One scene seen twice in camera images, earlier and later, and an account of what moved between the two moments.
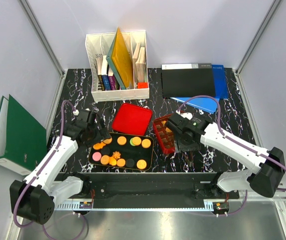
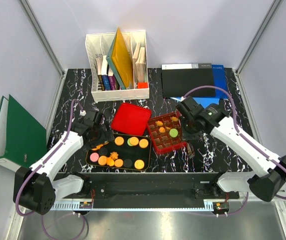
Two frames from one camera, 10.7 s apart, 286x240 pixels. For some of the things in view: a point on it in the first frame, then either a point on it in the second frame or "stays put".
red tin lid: (131, 119) stays put
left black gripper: (102, 134) stays put
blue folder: (220, 87) stays put
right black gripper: (180, 146) → (188, 137)
